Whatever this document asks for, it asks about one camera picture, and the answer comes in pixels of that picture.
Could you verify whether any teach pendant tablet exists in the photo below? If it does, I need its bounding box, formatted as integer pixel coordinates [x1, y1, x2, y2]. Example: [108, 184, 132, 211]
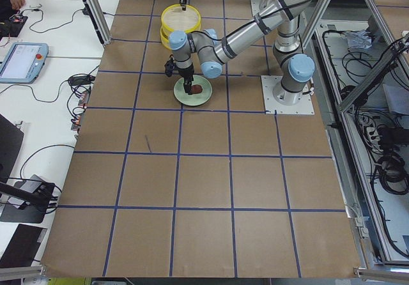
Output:
[1, 42, 49, 84]

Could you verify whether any black cables bundle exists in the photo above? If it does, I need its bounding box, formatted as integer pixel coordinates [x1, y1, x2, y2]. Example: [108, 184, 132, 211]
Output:
[338, 29, 409, 203]

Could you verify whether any brown steamed bun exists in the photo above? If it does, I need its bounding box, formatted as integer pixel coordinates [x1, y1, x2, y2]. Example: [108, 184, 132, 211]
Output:
[192, 84, 203, 95]

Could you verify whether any yellow steamer layer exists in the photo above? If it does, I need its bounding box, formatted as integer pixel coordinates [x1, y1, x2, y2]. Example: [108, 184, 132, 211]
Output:
[161, 4, 201, 33]
[160, 26, 175, 50]

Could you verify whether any light green plate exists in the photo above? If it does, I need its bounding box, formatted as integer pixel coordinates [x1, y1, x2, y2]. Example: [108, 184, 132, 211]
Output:
[173, 75, 213, 107]

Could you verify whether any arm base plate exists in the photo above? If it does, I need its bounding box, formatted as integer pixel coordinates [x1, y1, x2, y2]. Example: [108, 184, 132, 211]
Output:
[250, 0, 270, 15]
[261, 75, 314, 116]

